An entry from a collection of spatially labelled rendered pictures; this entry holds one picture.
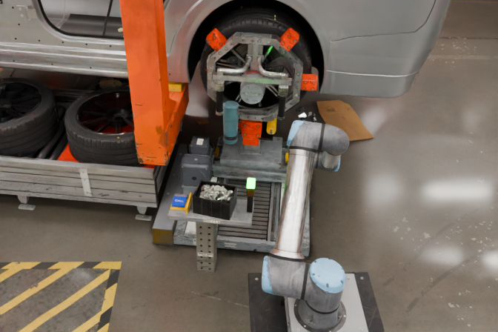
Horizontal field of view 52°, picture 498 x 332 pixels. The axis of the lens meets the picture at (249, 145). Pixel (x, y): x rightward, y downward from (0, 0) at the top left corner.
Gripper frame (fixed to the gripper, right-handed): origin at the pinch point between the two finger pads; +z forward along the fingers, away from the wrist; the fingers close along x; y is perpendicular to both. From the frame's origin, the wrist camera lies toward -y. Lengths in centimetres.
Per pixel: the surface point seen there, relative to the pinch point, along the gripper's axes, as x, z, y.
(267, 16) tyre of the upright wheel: 12, 9, -58
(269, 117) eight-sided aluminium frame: -21.9, 2.5, -10.0
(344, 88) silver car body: 22.2, 13.2, 2.9
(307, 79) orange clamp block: 10.9, 0.5, -17.0
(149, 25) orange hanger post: -18, -57, -92
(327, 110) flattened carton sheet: -23, 124, 43
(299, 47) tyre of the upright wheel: 17.1, 4.9, -34.1
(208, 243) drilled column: -70, -61, 14
